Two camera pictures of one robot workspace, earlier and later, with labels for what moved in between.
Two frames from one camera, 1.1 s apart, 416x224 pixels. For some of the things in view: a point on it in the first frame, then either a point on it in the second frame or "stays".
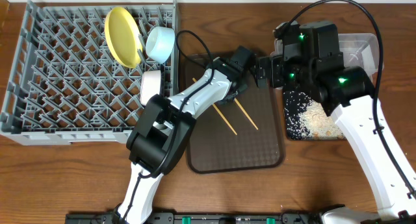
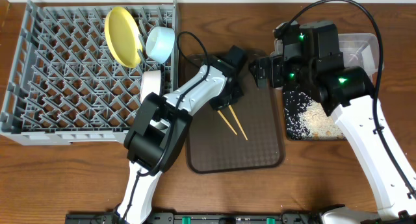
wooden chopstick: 221,115 stays
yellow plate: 123,37 stays
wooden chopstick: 246,113 -> 238,122
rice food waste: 306,119 stays
